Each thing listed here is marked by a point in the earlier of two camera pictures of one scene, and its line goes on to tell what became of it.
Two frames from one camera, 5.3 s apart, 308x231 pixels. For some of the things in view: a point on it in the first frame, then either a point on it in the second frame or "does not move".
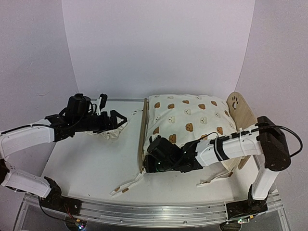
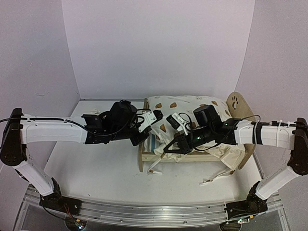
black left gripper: [105, 125] → [136, 141]
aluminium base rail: [156, 214] does not move
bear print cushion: [221, 167] → [177, 112]
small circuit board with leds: [80, 225] does not move
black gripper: [101, 102] → [149, 118]
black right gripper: [150, 167] → [182, 145]
